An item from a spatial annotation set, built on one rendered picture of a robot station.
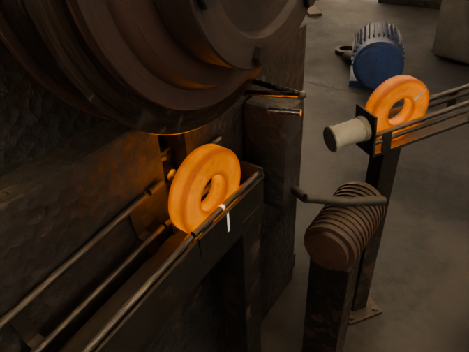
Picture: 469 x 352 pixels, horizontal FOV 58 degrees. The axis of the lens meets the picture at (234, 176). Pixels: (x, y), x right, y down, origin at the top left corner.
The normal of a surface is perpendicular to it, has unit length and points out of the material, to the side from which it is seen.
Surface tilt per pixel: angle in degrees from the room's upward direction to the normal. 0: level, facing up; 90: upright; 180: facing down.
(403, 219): 0
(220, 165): 90
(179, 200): 66
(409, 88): 90
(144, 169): 90
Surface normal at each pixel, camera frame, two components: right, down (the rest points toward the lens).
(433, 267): -0.04, -0.81
